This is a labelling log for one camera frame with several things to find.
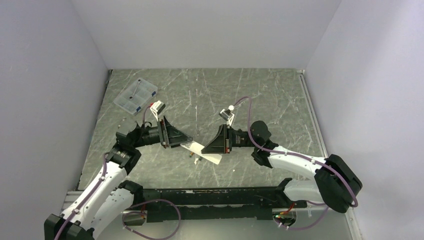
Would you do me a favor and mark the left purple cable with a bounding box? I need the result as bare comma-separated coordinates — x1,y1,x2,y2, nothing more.
121,199,182,240

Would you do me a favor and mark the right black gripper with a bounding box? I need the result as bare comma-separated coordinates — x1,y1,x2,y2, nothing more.
201,124,259,155

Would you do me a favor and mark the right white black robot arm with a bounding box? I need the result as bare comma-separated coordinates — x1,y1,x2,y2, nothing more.
201,120,363,213

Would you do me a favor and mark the aluminium rail right edge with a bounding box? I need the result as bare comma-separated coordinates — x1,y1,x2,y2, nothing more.
296,69,329,158

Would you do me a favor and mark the purple cable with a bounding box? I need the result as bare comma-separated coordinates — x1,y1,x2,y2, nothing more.
231,96,360,232
121,199,182,240

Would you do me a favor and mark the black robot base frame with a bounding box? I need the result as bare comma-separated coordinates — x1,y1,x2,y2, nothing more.
126,186,307,223

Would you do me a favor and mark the clear plastic organizer box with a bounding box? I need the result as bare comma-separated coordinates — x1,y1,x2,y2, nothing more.
113,77,158,116

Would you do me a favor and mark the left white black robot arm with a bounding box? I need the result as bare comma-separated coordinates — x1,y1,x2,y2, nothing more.
43,117,193,240

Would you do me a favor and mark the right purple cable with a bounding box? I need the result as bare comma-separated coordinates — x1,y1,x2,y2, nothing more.
231,96,360,232

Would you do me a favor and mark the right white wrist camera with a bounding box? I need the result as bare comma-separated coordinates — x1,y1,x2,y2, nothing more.
218,105,235,127

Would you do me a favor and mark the white remote control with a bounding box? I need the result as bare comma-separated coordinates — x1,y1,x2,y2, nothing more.
180,141,222,165

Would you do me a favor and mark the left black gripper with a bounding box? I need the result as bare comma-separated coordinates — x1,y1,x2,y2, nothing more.
132,114,193,149

